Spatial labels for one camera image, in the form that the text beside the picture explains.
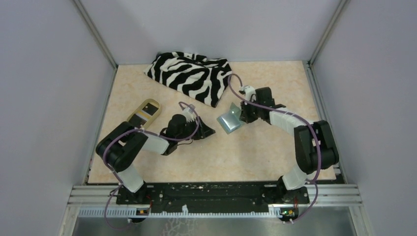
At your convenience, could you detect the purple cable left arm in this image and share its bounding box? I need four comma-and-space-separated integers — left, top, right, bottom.
102, 101, 201, 229

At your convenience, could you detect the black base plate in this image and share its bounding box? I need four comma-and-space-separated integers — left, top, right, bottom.
116, 180, 310, 213

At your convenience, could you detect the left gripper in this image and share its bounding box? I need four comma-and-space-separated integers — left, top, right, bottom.
176, 115, 215, 142

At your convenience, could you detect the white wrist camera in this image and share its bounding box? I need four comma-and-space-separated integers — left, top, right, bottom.
239, 86, 256, 102
181, 104, 196, 122

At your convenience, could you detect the yellow card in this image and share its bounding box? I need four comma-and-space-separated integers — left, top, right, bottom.
136, 111, 150, 120

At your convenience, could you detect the aluminium front rail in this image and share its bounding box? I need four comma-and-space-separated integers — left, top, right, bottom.
59, 181, 373, 236

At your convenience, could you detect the beige oval tray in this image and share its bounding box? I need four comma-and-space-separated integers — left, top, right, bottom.
126, 98, 162, 129

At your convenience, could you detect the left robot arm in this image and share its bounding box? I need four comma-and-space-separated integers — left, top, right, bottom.
95, 109, 216, 204

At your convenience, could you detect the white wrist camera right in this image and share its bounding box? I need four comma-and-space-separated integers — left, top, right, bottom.
239, 86, 256, 102

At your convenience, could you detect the dark VIP card lower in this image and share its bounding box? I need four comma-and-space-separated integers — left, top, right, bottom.
129, 115, 147, 128

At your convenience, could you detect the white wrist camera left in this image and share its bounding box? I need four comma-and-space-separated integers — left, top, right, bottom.
181, 104, 196, 122

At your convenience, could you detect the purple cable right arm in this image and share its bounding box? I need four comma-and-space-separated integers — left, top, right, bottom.
227, 73, 323, 224

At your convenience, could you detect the dark vip card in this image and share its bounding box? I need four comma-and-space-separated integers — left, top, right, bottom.
129, 115, 147, 128
143, 103, 158, 116

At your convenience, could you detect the green card holder wallet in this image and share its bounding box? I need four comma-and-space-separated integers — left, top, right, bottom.
216, 103, 244, 134

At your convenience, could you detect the dark VIP card upper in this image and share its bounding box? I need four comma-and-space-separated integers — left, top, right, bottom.
143, 103, 158, 116

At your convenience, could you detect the zebra striped cloth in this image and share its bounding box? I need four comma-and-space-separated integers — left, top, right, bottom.
144, 52, 233, 108

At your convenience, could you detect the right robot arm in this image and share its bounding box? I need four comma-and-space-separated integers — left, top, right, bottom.
239, 86, 339, 203

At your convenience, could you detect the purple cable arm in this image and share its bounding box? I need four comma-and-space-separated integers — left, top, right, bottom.
227, 73, 323, 224
102, 101, 201, 229

